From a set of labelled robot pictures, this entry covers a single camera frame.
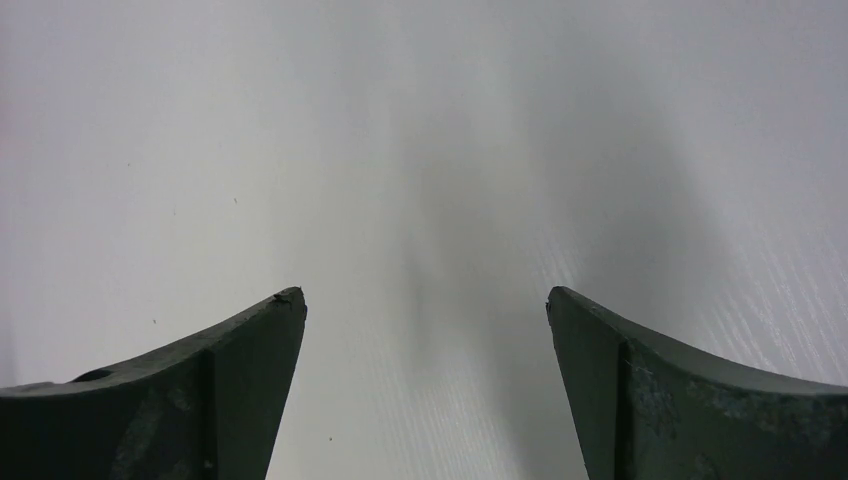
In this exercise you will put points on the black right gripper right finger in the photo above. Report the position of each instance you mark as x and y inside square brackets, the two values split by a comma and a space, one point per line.
[647, 406]

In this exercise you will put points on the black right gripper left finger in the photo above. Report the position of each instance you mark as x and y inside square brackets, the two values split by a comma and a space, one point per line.
[207, 406]

